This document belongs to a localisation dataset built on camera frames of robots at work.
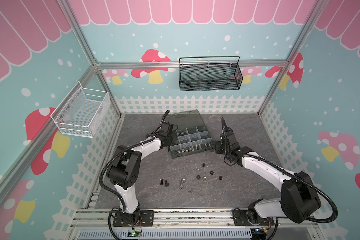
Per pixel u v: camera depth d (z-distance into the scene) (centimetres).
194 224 73
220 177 87
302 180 43
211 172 89
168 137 83
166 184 85
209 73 93
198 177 87
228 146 66
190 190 83
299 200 42
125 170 50
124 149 50
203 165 92
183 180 86
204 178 87
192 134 102
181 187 83
